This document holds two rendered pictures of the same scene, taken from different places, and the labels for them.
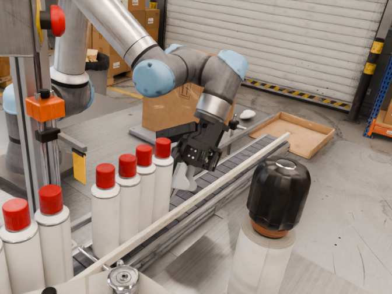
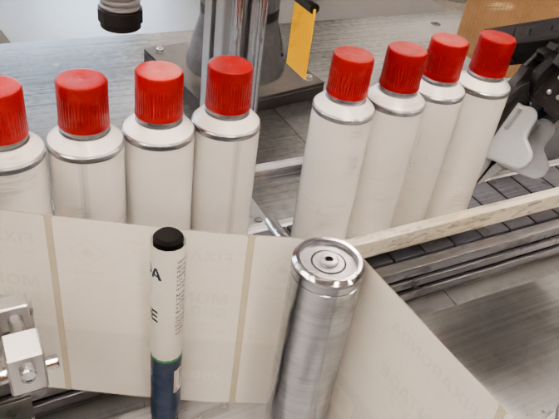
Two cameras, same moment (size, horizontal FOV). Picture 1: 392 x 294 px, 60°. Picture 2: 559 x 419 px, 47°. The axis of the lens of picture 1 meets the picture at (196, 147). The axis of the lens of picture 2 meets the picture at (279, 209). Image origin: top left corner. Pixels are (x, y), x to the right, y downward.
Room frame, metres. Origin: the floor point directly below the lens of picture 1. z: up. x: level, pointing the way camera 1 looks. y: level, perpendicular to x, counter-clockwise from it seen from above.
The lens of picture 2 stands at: (0.05, -0.01, 1.28)
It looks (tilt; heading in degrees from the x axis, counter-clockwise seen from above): 37 degrees down; 25
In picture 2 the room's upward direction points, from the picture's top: 8 degrees clockwise
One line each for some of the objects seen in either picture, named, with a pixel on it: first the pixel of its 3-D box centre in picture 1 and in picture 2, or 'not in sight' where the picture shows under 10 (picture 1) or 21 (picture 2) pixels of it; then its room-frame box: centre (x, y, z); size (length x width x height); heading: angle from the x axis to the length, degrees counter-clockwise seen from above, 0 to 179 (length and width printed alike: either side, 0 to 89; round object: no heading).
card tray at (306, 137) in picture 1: (293, 132); not in sight; (1.34, -0.40, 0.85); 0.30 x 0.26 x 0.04; 147
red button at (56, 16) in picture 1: (52, 20); not in sight; (0.44, 0.20, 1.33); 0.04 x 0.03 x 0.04; 22
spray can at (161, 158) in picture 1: (160, 181); (464, 135); (0.63, 0.07, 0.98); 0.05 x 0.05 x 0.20
